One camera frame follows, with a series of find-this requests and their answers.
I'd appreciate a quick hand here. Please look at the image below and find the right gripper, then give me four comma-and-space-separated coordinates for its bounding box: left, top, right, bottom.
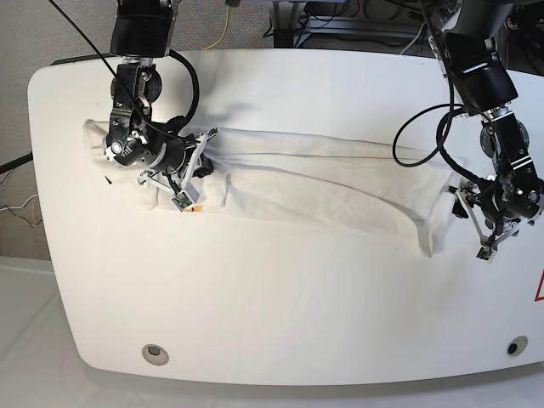
102, 128, 214, 187

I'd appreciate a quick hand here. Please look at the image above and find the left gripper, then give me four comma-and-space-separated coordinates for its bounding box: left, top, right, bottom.
449, 169, 543, 234

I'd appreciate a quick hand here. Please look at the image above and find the white printed T-shirt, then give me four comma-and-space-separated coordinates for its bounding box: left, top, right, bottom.
81, 117, 462, 258

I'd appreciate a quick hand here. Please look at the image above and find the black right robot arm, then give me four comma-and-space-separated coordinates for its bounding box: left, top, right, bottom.
103, 0, 201, 193

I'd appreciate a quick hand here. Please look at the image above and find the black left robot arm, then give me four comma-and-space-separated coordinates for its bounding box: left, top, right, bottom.
420, 1, 543, 236

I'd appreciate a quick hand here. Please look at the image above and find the right table grommet hole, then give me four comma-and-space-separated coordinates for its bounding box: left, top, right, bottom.
507, 336, 529, 357

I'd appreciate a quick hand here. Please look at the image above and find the table grommet hole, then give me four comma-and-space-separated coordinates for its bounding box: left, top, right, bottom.
507, 336, 529, 357
142, 344, 169, 366

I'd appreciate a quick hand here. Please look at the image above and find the black metal stand base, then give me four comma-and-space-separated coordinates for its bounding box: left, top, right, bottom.
263, 1, 428, 50

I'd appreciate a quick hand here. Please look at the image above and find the left table grommet hole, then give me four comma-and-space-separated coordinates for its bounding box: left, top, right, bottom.
142, 344, 169, 366

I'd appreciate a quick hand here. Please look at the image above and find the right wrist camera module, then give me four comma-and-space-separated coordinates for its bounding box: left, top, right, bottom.
171, 190, 199, 212

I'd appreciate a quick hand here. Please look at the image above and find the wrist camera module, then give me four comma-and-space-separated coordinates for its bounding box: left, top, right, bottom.
477, 246, 495, 262
171, 190, 199, 212

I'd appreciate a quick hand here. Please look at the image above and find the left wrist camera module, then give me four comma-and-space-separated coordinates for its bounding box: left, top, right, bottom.
477, 246, 495, 262

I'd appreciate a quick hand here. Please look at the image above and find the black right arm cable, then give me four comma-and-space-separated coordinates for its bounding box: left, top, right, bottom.
48, 0, 201, 137

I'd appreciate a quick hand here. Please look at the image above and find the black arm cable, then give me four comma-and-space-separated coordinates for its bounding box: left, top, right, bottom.
393, 101, 494, 188
48, 0, 201, 137

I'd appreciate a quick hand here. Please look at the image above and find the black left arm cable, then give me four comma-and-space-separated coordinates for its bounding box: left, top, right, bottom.
393, 101, 494, 188

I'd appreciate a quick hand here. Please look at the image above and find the yellow cable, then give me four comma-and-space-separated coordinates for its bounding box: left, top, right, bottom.
202, 0, 239, 52

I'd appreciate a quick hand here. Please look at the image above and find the floor cables left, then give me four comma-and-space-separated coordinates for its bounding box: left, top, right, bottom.
0, 152, 42, 230

